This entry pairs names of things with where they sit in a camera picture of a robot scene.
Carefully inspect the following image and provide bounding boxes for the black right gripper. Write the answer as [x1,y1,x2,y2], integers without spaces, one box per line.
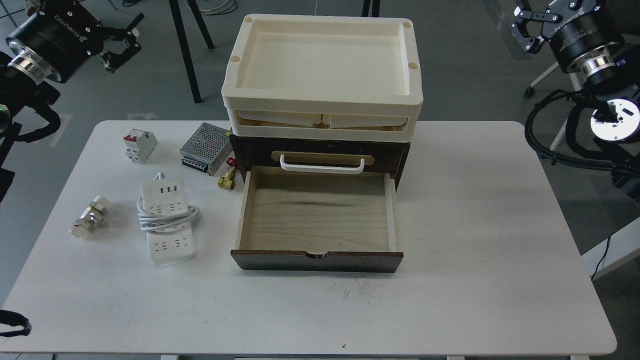
[510,0,625,81]

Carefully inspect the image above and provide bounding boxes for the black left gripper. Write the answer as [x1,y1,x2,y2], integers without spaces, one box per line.
[6,0,145,84]

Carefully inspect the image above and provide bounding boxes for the white power strip with cable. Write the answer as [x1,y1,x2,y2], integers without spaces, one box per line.
[136,172,201,265]

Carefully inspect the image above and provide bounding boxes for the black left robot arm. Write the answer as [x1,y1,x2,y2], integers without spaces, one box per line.
[0,0,144,163]

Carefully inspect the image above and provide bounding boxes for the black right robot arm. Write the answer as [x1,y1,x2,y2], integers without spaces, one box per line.
[510,0,640,201]

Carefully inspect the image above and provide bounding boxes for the black tripod legs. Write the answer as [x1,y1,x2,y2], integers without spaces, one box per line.
[168,0,216,104]

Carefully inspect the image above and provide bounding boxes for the white circuit breaker red switches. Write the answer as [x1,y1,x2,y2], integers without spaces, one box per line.
[123,129,158,164]

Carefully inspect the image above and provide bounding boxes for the metal mesh power supply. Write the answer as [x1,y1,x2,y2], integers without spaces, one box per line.
[179,122,233,176]

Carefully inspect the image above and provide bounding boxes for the metal pipe fitting white caps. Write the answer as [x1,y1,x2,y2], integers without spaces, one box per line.
[68,195,111,239]

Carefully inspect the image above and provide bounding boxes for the cream plastic stacked tray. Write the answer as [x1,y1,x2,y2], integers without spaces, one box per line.
[221,13,423,142]

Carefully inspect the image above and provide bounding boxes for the open wooden drawer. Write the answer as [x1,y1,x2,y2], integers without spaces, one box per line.
[230,166,403,273]

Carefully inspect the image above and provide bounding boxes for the white cables on floor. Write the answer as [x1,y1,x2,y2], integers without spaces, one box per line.
[185,0,238,16]

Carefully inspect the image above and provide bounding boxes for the brass valve red handle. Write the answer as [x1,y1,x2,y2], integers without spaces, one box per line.
[217,157,239,191]

